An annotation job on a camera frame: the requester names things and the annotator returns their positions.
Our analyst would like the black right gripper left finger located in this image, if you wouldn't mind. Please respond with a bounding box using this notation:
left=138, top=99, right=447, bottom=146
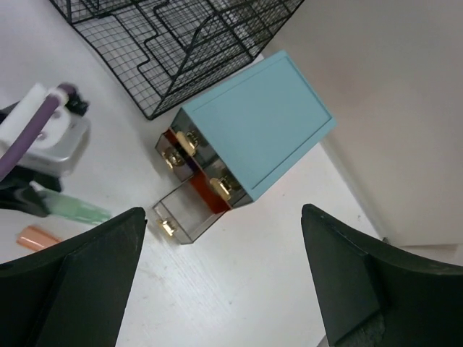
left=1, top=207, right=146, bottom=346

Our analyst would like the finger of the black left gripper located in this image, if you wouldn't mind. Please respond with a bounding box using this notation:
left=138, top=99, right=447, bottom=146
left=1, top=173, right=61, bottom=217

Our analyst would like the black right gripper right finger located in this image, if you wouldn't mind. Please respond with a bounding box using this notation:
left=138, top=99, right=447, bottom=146
left=301, top=204, right=462, bottom=346

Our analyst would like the green correction tape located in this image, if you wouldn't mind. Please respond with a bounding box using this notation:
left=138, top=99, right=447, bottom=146
left=38, top=189, right=111, bottom=226

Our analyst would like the orange correction tape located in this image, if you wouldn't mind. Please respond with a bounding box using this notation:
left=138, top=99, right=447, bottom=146
left=16, top=226, right=61, bottom=252

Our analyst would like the blue orange drawer box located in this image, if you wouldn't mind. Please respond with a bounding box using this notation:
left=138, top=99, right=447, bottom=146
left=154, top=50, right=338, bottom=214

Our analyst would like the black wire mesh desk organizer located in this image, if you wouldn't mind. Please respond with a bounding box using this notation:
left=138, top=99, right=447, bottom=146
left=53, top=0, right=301, bottom=120

